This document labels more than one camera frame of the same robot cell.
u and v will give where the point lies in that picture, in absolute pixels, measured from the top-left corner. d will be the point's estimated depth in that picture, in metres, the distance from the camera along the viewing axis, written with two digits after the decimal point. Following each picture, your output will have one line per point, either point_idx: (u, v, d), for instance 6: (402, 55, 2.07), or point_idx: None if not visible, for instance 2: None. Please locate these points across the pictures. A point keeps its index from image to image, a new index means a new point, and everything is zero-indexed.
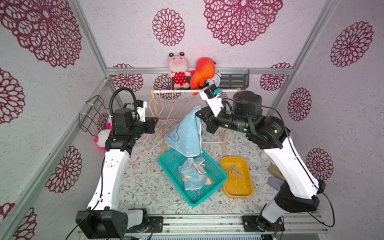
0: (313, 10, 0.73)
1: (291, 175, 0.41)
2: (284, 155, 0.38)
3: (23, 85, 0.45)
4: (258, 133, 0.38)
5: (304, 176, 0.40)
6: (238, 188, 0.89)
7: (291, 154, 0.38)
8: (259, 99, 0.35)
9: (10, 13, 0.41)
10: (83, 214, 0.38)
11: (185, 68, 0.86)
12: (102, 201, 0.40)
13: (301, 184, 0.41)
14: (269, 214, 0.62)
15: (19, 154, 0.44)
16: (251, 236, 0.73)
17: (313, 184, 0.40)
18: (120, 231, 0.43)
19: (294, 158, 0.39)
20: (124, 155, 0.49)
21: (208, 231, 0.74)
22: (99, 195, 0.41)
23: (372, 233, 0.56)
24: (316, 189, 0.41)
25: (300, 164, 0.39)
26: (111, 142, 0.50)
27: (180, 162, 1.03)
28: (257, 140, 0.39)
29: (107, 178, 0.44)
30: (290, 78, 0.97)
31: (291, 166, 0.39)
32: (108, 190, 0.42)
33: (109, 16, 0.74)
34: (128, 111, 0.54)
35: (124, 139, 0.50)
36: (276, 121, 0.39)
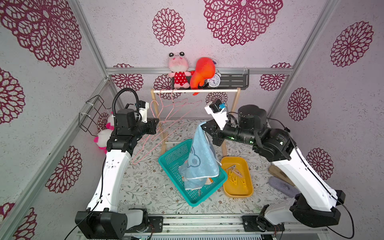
0: (313, 10, 0.73)
1: (307, 188, 0.40)
2: (293, 167, 0.38)
3: (23, 85, 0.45)
4: (265, 145, 0.39)
5: (319, 187, 0.39)
6: (238, 188, 0.89)
7: (300, 165, 0.39)
8: (263, 114, 0.36)
9: (10, 12, 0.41)
10: (81, 214, 0.38)
11: (185, 68, 0.86)
12: (101, 202, 0.40)
13: (317, 196, 0.39)
14: (273, 217, 0.61)
15: (20, 154, 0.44)
16: (251, 236, 0.73)
17: (330, 194, 0.39)
18: (119, 232, 0.43)
19: (305, 169, 0.39)
20: (126, 156, 0.49)
21: (208, 230, 0.74)
22: (99, 196, 0.41)
23: (372, 233, 0.56)
24: (335, 201, 0.39)
25: (311, 174, 0.39)
26: (112, 142, 0.50)
27: (181, 162, 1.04)
28: (263, 152, 0.39)
29: (107, 178, 0.43)
30: (290, 78, 0.97)
31: (303, 177, 0.39)
32: (108, 191, 0.42)
33: (109, 16, 0.74)
34: (131, 112, 0.54)
35: (125, 140, 0.50)
36: (281, 133, 0.40)
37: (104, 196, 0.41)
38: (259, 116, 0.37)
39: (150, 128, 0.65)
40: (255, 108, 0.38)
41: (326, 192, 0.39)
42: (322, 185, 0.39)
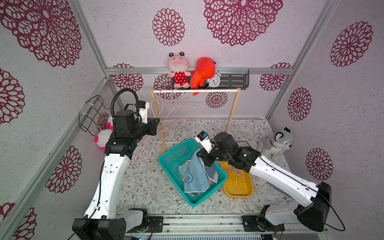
0: (313, 10, 0.73)
1: (283, 185, 0.46)
2: (260, 169, 0.49)
3: (23, 85, 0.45)
4: (235, 159, 0.53)
5: (290, 182, 0.45)
6: (238, 188, 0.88)
7: (266, 167, 0.49)
8: (230, 137, 0.52)
9: (10, 12, 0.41)
10: (79, 222, 0.38)
11: (185, 68, 0.86)
12: (99, 209, 0.39)
13: (293, 190, 0.44)
14: (274, 218, 0.61)
15: (19, 154, 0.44)
16: (251, 236, 0.73)
17: (305, 186, 0.43)
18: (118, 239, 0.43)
19: (272, 169, 0.48)
20: (124, 160, 0.47)
21: (208, 231, 0.74)
22: (96, 203, 0.40)
23: (372, 233, 0.56)
24: (314, 191, 0.42)
25: (279, 172, 0.47)
26: (111, 145, 0.48)
27: (180, 162, 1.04)
28: (237, 166, 0.52)
29: (105, 185, 0.42)
30: (290, 78, 0.97)
31: (272, 176, 0.47)
32: (106, 198, 0.41)
33: (109, 16, 0.74)
34: (130, 115, 0.52)
35: (125, 143, 0.48)
36: (246, 148, 0.55)
37: (102, 202, 0.40)
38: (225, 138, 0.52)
39: (150, 129, 0.63)
40: (225, 134, 0.55)
41: (299, 184, 0.44)
42: (294, 179, 0.45)
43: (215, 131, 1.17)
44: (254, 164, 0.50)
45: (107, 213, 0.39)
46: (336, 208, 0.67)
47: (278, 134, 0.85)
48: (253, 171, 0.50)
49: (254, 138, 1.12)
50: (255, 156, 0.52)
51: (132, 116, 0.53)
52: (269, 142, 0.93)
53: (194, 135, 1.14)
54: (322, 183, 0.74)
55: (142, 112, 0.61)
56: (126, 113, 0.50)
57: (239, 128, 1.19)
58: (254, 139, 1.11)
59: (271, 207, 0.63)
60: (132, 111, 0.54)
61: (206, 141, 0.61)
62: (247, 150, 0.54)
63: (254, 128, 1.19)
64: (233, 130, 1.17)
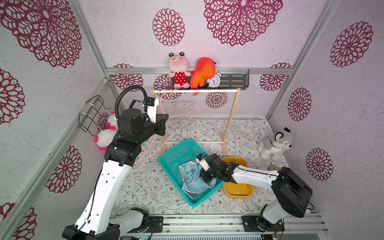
0: (313, 10, 0.73)
1: (256, 181, 0.54)
2: (237, 175, 0.61)
3: (23, 85, 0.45)
4: (222, 174, 0.67)
5: (258, 176, 0.54)
6: (238, 188, 0.89)
7: (240, 171, 0.61)
8: (217, 156, 0.69)
9: (10, 12, 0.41)
10: (69, 230, 0.37)
11: (185, 68, 0.86)
12: (89, 222, 0.37)
13: (261, 181, 0.52)
14: (270, 215, 0.62)
15: (19, 154, 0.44)
16: (251, 236, 0.73)
17: (268, 175, 0.52)
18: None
19: (245, 172, 0.59)
20: (124, 169, 0.43)
21: (208, 231, 0.74)
22: (88, 214, 0.38)
23: (372, 233, 0.56)
24: (274, 176, 0.50)
25: (250, 171, 0.58)
26: (112, 150, 0.44)
27: (180, 162, 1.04)
28: (225, 179, 0.65)
29: (98, 196, 0.39)
30: (290, 78, 0.97)
31: (246, 176, 0.57)
32: (97, 212, 0.38)
33: (109, 16, 0.74)
34: (136, 118, 0.45)
35: (126, 150, 0.43)
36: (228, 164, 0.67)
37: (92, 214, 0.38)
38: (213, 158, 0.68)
39: (158, 129, 0.57)
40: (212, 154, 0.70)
41: (264, 175, 0.53)
42: (260, 173, 0.54)
43: (215, 131, 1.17)
44: (232, 173, 0.62)
45: (96, 228, 0.37)
46: (336, 208, 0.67)
47: (278, 134, 0.85)
48: (236, 179, 0.61)
49: (254, 138, 1.12)
50: (233, 167, 0.65)
51: (139, 118, 0.46)
52: (269, 142, 0.93)
53: (194, 135, 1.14)
54: (322, 183, 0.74)
55: (151, 110, 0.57)
56: (131, 115, 0.44)
57: (239, 128, 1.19)
58: (254, 139, 1.11)
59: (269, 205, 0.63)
60: (139, 113, 0.46)
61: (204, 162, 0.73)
62: (230, 165, 0.68)
63: (254, 128, 1.19)
64: (233, 130, 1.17)
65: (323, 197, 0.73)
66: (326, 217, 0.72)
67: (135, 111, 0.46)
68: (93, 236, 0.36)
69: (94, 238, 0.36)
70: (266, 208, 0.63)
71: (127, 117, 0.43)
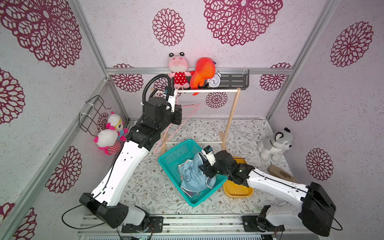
0: (313, 10, 0.73)
1: (276, 191, 0.50)
2: (254, 180, 0.55)
3: (23, 85, 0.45)
4: (234, 175, 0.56)
5: (281, 187, 0.49)
6: (238, 188, 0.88)
7: (258, 177, 0.55)
8: (228, 154, 0.60)
9: (10, 13, 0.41)
10: (86, 197, 0.40)
11: (185, 68, 0.86)
12: (104, 193, 0.40)
13: (285, 194, 0.47)
14: (275, 219, 0.61)
15: (20, 154, 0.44)
16: (251, 236, 0.73)
17: (295, 188, 0.47)
18: (116, 222, 0.44)
19: (265, 179, 0.53)
20: (141, 152, 0.45)
21: (208, 231, 0.74)
22: (103, 186, 0.41)
23: (372, 233, 0.56)
24: (303, 192, 0.45)
25: (271, 180, 0.52)
26: (134, 132, 0.46)
27: (180, 162, 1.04)
28: (236, 181, 0.59)
29: (116, 170, 0.42)
30: (290, 78, 0.97)
31: (265, 184, 0.52)
32: (112, 185, 0.41)
33: (109, 16, 0.74)
34: (161, 106, 0.47)
35: (146, 134, 0.45)
36: (241, 164, 0.64)
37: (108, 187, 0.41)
38: (224, 156, 0.60)
39: (175, 118, 0.60)
40: (222, 151, 0.63)
41: (289, 187, 0.48)
42: (284, 184, 0.49)
43: (215, 131, 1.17)
44: (248, 176, 0.56)
45: (109, 200, 0.40)
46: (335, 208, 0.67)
47: (278, 134, 0.85)
48: (252, 184, 0.56)
49: (254, 138, 1.12)
50: (249, 170, 0.59)
51: (163, 107, 0.48)
52: (269, 142, 0.93)
53: (194, 135, 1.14)
54: (322, 183, 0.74)
55: (171, 99, 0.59)
56: (157, 102, 0.46)
57: (239, 128, 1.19)
58: (254, 139, 1.11)
59: (274, 209, 0.64)
60: (164, 101, 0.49)
61: (210, 155, 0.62)
62: (243, 165, 0.61)
63: (254, 128, 1.19)
64: (233, 131, 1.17)
65: None
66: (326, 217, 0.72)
67: (161, 99, 0.48)
68: (105, 207, 0.39)
69: (105, 209, 0.38)
70: (271, 211, 0.65)
71: (152, 103, 0.45)
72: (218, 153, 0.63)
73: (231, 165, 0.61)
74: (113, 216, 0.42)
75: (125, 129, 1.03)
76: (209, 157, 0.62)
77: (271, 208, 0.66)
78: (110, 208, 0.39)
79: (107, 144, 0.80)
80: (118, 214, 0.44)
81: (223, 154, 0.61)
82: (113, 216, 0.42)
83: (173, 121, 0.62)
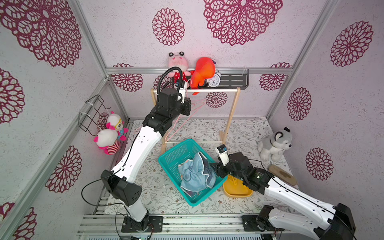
0: (313, 10, 0.73)
1: (298, 207, 0.47)
2: (274, 191, 0.51)
3: (23, 85, 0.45)
4: (250, 181, 0.56)
5: (305, 204, 0.46)
6: (238, 188, 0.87)
7: (280, 188, 0.51)
8: (246, 158, 0.56)
9: (10, 12, 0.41)
10: (106, 174, 0.44)
11: (185, 68, 0.86)
12: (123, 170, 0.44)
13: (309, 211, 0.45)
14: (280, 223, 0.60)
15: (20, 154, 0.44)
16: (251, 236, 0.73)
17: (321, 208, 0.44)
18: (131, 200, 0.48)
19: (286, 192, 0.50)
20: (156, 137, 0.50)
21: (208, 230, 0.74)
22: (122, 164, 0.45)
23: (372, 233, 0.56)
24: (331, 213, 0.43)
25: (293, 194, 0.49)
26: (149, 119, 0.51)
27: (180, 162, 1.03)
28: (251, 187, 0.55)
29: (134, 151, 0.47)
30: (290, 78, 0.97)
31: (287, 198, 0.49)
32: (131, 164, 0.45)
33: (109, 16, 0.74)
34: (174, 96, 0.52)
35: (161, 121, 0.50)
36: (258, 170, 0.59)
37: (127, 165, 0.45)
38: (241, 161, 0.55)
39: (185, 109, 0.65)
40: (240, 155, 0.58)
41: (315, 206, 0.45)
42: (309, 200, 0.46)
43: (215, 131, 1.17)
44: (267, 185, 0.53)
45: (129, 177, 0.44)
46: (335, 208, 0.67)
47: (278, 134, 0.85)
48: (271, 193, 0.52)
49: (254, 138, 1.12)
50: (268, 178, 0.54)
51: (176, 97, 0.53)
52: (269, 142, 0.93)
53: (194, 135, 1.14)
54: (322, 183, 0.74)
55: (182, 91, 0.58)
56: (170, 92, 0.50)
57: (239, 128, 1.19)
58: (254, 139, 1.11)
59: (279, 212, 0.63)
60: (176, 91, 0.52)
61: (224, 155, 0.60)
62: (261, 171, 0.57)
63: (254, 128, 1.19)
64: (233, 130, 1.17)
65: (324, 197, 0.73)
66: None
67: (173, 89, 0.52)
68: (125, 182, 0.43)
69: (126, 184, 0.42)
70: (277, 214, 0.63)
71: (166, 93, 0.50)
72: (234, 156, 0.59)
73: (247, 168, 0.56)
74: (131, 193, 0.46)
75: (125, 129, 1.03)
76: (223, 157, 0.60)
77: (274, 210, 0.66)
78: (130, 184, 0.44)
79: (107, 144, 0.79)
80: (134, 192, 0.48)
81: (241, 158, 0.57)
82: (131, 193, 0.46)
83: (183, 112, 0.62)
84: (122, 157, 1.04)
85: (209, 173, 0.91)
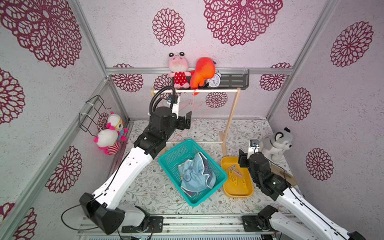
0: (313, 10, 0.73)
1: (308, 222, 0.46)
2: (287, 201, 0.50)
3: (23, 85, 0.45)
4: (264, 184, 0.56)
5: (317, 221, 0.45)
6: (238, 188, 0.89)
7: (294, 199, 0.50)
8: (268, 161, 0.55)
9: (10, 13, 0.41)
10: (86, 198, 0.40)
11: (185, 68, 0.86)
12: (105, 195, 0.41)
13: (320, 230, 0.44)
14: (279, 226, 0.60)
15: (20, 154, 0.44)
16: (251, 236, 0.73)
17: (334, 230, 0.43)
18: (109, 229, 0.43)
19: (300, 205, 0.49)
20: (146, 159, 0.47)
21: (208, 231, 0.74)
22: (105, 187, 0.42)
23: (372, 233, 0.56)
24: (343, 238, 0.41)
25: (308, 208, 0.48)
26: (141, 139, 0.49)
27: (180, 162, 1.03)
28: (264, 190, 0.55)
29: (120, 174, 0.44)
30: (290, 78, 0.97)
31: (299, 210, 0.48)
32: (114, 188, 0.42)
33: (109, 16, 0.74)
34: (167, 117, 0.49)
35: (153, 143, 0.48)
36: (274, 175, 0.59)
37: (109, 190, 0.41)
38: (261, 162, 0.55)
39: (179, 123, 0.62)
40: (262, 156, 0.57)
41: (328, 226, 0.44)
42: (322, 219, 0.45)
43: (215, 131, 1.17)
44: (281, 193, 0.52)
45: (109, 203, 0.40)
46: (335, 208, 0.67)
47: (278, 134, 0.85)
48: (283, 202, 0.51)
49: (254, 138, 1.12)
50: (284, 186, 0.54)
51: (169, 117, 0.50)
52: (269, 142, 0.93)
53: (194, 135, 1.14)
54: (322, 183, 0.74)
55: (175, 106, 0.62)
56: (164, 113, 0.48)
57: (239, 128, 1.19)
58: (254, 139, 1.11)
59: (283, 217, 0.63)
60: (170, 112, 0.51)
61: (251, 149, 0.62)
62: (277, 177, 0.57)
63: (254, 128, 1.19)
64: (233, 130, 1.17)
65: (324, 197, 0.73)
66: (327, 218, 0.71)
67: (167, 110, 0.50)
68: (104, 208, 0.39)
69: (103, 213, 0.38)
70: (279, 218, 0.63)
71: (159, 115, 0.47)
72: (256, 155, 0.58)
73: (263, 169, 0.55)
74: (110, 221, 0.42)
75: (125, 129, 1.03)
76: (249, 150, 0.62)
77: (277, 213, 0.65)
78: (110, 212, 0.41)
79: (107, 144, 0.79)
80: (113, 220, 0.43)
81: (262, 160, 0.55)
82: (108, 222, 0.41)
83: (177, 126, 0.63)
84: (122, 156, 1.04)
85: (209, 173, 0.91)
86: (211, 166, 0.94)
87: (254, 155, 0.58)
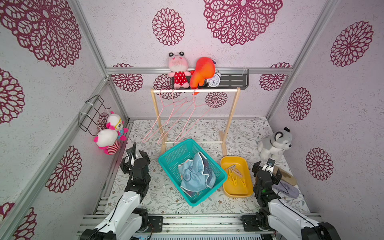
0: (313, 10, 0.73)
1: (289, 220, 0.53)
2: (274, 205, 0.60)
3: (23, 85, 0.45)
4: (261, 197, 0.67)
5: (294, 215, 0.52)
6: (238, 188, 0.89)
7: (279, 203, 0.60)
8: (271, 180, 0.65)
9: (10, 13, 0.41)
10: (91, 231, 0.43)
11: (185, 68, 0.86)
12: (109, 226, 0.45)
13: (295, 222, 0.50)
14: (276, 225, 0.61)
15: (20, 154, 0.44)
16: (251, 236, 0.73)
17: (305, 220, 0.49)
18: None
19: (283, 206, 0.58)
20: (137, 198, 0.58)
21: (208, 231, 0.74)
22: (108, 220, 0.47)
23: (372, 233, 0.56)
24: (310, 223, 0.48)
25: (288, 208, 0.56)
26: (131, 187, 0.62)
27: (180, 162, 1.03)
28: (260, 202, 0.66)
29: (119, 209, 0.51)
30: (290, 78, 0.97)
31: (281, 210, 0.57)
32: (117, 219, 0.48)
33: (109, 16, 0.74)
34: (145, 167, 0.64)
35: (140, 189, 0.61)
36: (274, 194, 0.68)
37: (112, 221, 0.47)
38: (264, 179, 0.65)
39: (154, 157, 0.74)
40: (268, 174, 0.67)
41: (301, 218, 0.51)
42: (299, 214, 0.53)
43: (215, 131, 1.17)
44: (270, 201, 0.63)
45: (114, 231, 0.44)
46: (335, 209, 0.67)
47: (278, 134, 0.85)
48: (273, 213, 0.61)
49: (254, 138, 1.12)
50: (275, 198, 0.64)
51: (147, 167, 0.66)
52: (269, 141, 0.94)
53: (194, 135, 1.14)
54: (322, 183, 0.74)
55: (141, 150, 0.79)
56: (141, 165, 0.63)
57: (239, 128, 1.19)
58: (254, 139, 1.11)
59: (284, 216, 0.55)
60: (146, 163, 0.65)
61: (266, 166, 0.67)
62: (274, 196, 0.66)
63: (254, 128, 1.19)
64: (233, 130, 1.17)
65: (324, 197, 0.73)
66: (327, 218, 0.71)
67: (143, 161, 0.65)
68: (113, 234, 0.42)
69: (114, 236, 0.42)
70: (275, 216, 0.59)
71: (138, 168, 0.62)
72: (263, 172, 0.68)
73: (265, 186, 0.65)
74: None
75: (125, 129, 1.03)
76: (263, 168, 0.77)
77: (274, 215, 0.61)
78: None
79: (107, 144, 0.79)
80: None
81: (266, 178, 0.65)
82: None
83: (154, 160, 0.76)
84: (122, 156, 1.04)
85: (209, 173, 0.91)
86: (211, 166, 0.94)
87: (261, 172, 0.68)
